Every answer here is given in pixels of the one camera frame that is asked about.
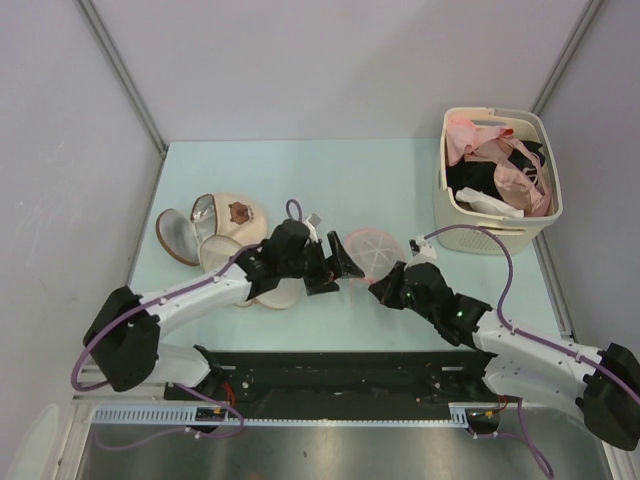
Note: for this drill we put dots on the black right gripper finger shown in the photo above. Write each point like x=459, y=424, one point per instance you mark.
x=395, y=278
x=383, y=291

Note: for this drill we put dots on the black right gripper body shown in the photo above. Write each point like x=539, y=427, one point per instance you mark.
x=403, y=299

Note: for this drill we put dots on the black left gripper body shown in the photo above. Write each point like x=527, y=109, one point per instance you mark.
x=309, y=262

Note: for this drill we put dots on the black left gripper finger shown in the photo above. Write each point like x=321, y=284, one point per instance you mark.
x=320, y=284
x=341, y=263

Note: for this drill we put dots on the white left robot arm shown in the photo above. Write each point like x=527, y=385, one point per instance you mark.
x=125, y=338

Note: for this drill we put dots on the white bra in basket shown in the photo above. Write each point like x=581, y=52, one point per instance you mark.
x=486, y=204

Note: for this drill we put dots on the silver brown-rimmed bra cup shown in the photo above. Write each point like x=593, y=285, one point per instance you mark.
x=177, y=235

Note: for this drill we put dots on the cream plastic laundry basket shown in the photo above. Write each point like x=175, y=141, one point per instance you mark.
x=468, y=231

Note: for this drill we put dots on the black garment in basket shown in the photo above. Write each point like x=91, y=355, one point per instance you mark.
x=479, y=176

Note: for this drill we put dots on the pink bras in basket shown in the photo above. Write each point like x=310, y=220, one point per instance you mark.
x=464, y=140

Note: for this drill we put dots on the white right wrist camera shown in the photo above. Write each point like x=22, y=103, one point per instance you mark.
x=422, y=252

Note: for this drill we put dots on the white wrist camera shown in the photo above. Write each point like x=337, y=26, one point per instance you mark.
x=422, y=252
x=311, y=222

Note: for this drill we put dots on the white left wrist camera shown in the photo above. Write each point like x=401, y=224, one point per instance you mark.
x=311, y=222

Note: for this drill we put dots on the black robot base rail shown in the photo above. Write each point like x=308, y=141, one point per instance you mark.
x=343, y=380

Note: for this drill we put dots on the white slotted cable duct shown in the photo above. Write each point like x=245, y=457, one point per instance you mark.
x=207, y=415

